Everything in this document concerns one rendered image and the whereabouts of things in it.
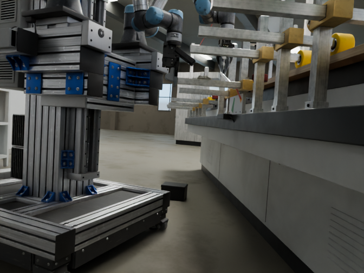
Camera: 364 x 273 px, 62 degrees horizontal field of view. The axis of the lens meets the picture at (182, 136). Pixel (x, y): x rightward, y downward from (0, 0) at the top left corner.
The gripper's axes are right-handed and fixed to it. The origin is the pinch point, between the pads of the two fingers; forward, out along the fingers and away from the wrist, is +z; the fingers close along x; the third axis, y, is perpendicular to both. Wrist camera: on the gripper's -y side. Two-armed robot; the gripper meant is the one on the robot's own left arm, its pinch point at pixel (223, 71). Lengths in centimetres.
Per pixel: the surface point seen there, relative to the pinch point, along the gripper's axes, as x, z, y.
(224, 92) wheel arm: 2.9, 11.0, -6.5
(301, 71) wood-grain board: 22, 6, 48
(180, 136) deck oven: 34, 71, -685
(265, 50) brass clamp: 6.8, -1.5, 47.0
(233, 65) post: 8.1, -6.0, -10.2
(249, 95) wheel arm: 18.0, 11.2, -6.3
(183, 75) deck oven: 33, -101, -682
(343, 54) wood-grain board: 22, 5, 76
